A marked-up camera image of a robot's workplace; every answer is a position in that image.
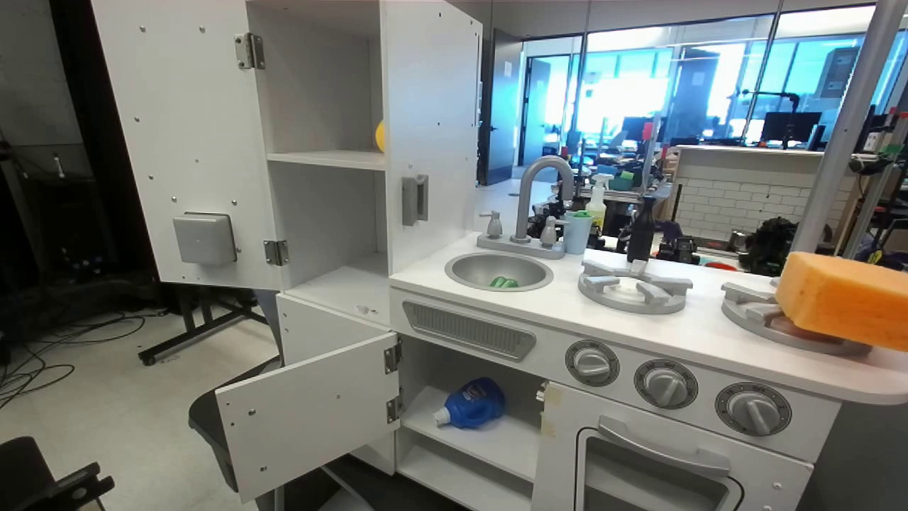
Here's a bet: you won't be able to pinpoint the clear spray bottle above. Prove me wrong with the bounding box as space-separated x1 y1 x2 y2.
584 171 612 236

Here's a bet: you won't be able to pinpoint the grey round stove knob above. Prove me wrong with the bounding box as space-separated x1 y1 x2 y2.
714 381 795 439
633 358 702 411
564 339 621 388

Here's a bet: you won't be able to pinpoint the light blue cup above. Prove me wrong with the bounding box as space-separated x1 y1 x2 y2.
562 209 597 256

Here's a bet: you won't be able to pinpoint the narrow white cabinet door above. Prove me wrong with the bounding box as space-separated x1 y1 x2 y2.
212 329 401 506

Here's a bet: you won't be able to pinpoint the white tiled counter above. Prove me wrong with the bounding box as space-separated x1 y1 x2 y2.
676 141 833 243

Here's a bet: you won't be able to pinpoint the white oven door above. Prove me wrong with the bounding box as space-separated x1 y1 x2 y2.
534 381 818 511

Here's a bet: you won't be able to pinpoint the orange sponge block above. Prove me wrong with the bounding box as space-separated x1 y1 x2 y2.
774 251 908 356

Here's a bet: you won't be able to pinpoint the black stand base legs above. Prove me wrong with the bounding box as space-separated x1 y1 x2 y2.
137 286 279 370

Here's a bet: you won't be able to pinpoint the black equipment case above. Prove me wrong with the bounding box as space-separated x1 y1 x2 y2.
0 435 116 511

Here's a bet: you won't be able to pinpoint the white toy kitchen unit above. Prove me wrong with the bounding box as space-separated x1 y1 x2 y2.
89 0 908 511

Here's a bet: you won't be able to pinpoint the grey metal pole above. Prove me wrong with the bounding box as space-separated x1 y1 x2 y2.
791 0 908 256

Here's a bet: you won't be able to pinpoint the tall white cupboard door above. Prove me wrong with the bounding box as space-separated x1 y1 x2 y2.
89 0 286 292

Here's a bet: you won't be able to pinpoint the silver sink basin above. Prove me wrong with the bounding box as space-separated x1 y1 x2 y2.
443 251 557 295

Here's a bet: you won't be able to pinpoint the grey wall bracket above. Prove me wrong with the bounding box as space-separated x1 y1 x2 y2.
401 172 431 226

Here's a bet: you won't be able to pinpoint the grey square door handle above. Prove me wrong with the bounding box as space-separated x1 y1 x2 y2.
171 209 239 266

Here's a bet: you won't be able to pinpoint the grey toy faucet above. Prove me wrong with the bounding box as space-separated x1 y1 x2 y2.
473 153 580 262

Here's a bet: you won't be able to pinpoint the black floor cables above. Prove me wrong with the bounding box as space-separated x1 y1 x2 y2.
0 309 151 408

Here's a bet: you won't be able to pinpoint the dark bottle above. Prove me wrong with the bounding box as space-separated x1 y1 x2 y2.
621 192 660 266

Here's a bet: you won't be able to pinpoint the grey stove burner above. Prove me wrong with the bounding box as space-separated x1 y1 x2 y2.
717 277 875 360
575 258 696 317

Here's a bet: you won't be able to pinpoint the black bag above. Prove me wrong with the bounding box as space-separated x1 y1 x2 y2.
734 216 804 277

